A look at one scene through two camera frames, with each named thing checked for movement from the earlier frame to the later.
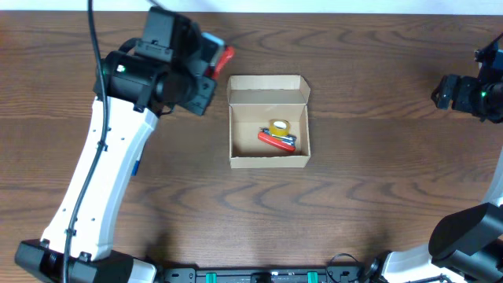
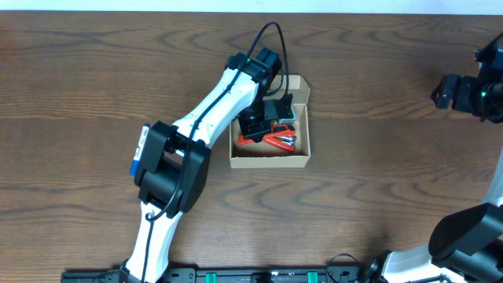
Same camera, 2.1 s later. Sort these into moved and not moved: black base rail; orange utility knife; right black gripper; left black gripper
Moved: left black gripper; orange utility knife
Not moved: right black gripper; black base rail
